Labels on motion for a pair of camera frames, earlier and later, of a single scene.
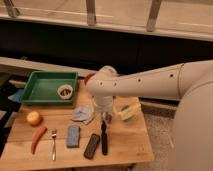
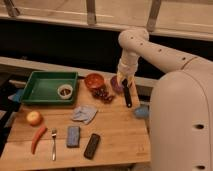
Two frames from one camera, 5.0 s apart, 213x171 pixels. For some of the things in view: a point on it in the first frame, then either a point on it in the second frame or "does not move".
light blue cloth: [82, 113] does not move
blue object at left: [18, 96] does not move
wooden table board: [78, 133] does not move
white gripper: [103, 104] → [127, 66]
